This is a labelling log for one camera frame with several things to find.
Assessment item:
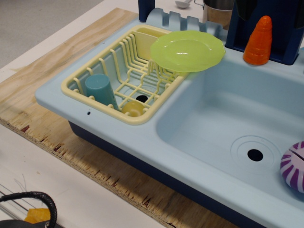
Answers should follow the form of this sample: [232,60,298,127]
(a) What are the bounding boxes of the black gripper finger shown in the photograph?
[294,0,304,28]
[235,0,257,20]

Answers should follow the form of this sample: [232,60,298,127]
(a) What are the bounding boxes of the orange toy carrot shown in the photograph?
[243,15,272,65]

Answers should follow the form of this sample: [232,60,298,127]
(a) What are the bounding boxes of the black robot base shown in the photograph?
[0,220,48,228]

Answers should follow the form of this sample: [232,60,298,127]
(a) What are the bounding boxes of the lime green plastic plate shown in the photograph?
[150,30,226,73]

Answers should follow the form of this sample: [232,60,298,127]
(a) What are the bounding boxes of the steel pot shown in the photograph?
[194,0,234,30]

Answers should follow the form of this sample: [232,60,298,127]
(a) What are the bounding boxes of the grey plastic spoon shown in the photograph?
[175,0,191,9]

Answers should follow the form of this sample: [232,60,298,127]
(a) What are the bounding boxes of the light blue toy sink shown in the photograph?
[35,8,304,228]

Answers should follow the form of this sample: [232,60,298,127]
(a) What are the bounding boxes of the cream plastic dish rack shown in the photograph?
[61,25,187,125]

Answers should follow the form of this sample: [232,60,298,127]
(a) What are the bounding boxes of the yellow plastic cup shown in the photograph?
[122,101,144,117]

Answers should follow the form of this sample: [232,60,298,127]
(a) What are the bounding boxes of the purple striped toy ball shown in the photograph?
[280,141,304,193]

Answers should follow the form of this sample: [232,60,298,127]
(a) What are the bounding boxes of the teal plastic cup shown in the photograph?
[85,74,118,110]

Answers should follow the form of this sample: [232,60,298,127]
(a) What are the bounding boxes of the plywood board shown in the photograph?
[0,4,232,228]

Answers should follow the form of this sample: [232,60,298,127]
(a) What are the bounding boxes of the yellow tape piece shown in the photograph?
[24,208,51,224]

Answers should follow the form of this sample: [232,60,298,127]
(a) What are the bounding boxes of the dark blue corner post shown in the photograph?
[138,0,155,22]

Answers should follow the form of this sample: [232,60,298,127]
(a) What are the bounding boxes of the black braided cable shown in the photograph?
[0,191,58,228]

